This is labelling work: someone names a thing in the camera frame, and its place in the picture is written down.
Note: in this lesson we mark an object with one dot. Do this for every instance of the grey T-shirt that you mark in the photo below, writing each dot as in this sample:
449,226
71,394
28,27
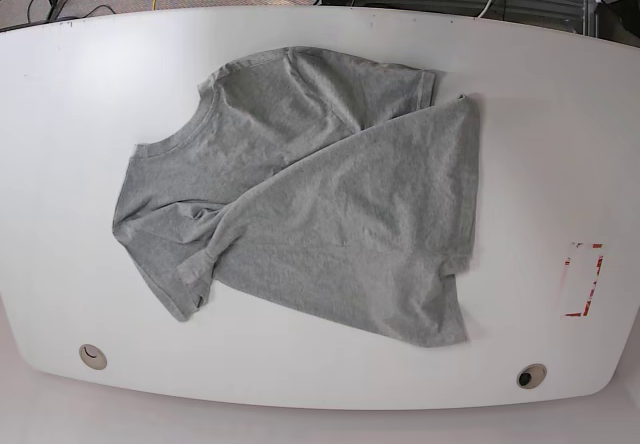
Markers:
319,181

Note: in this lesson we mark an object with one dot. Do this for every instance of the table grommet hole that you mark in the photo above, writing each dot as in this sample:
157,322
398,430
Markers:
531,376
92,357

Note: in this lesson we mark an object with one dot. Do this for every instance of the red tape rectangle marker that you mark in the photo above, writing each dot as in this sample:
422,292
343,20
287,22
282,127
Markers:
579,279

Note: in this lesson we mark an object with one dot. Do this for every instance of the right table grommet hole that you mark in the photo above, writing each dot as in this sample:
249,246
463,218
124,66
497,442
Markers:
531,376

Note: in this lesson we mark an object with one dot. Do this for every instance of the left table grommet hole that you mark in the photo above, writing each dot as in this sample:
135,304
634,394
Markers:
92,357

